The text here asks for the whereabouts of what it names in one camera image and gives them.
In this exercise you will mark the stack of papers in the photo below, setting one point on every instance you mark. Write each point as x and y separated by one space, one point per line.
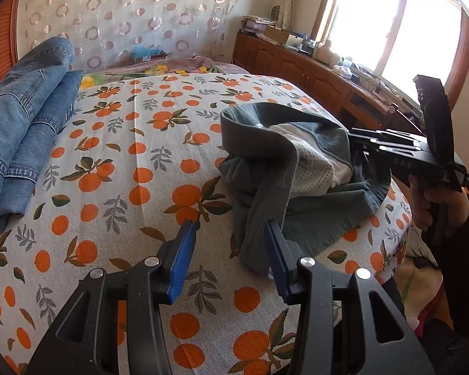
258 23

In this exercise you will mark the bright window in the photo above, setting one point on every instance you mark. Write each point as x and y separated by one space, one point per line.
383 27

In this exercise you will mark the person's right hand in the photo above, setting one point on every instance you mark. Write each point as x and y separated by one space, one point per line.
420 207

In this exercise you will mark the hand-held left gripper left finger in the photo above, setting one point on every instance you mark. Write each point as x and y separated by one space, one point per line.
181 265

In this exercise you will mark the dark wooden chair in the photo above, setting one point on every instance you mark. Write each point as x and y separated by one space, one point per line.
404 119

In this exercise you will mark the circle pattern sheer curtain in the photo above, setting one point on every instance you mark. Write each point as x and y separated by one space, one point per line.
121 11

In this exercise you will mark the cardboard box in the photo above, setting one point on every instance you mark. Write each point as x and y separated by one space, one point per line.
279 36

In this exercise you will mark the orange fruit print bedsheet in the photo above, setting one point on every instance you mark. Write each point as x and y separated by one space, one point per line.
140 156

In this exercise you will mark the wooden cabinet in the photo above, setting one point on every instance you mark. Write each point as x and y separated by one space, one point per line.
297 68

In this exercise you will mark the floral blanket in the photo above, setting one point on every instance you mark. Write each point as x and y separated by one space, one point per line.
148 70

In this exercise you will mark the blue box on bed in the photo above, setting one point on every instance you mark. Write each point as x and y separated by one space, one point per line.
146 52

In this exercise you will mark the person's right forearm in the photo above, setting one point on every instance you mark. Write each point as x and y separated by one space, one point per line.
463 265

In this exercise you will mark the grey-green pants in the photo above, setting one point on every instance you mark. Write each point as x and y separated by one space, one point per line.
265 179

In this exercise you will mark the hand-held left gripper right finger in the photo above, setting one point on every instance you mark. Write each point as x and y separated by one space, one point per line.
275 258

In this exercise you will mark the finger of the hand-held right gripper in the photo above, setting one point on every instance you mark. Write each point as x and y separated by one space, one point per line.
379 134
391 149

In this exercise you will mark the blue denim jeans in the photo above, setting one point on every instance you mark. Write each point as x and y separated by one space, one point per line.
19 125

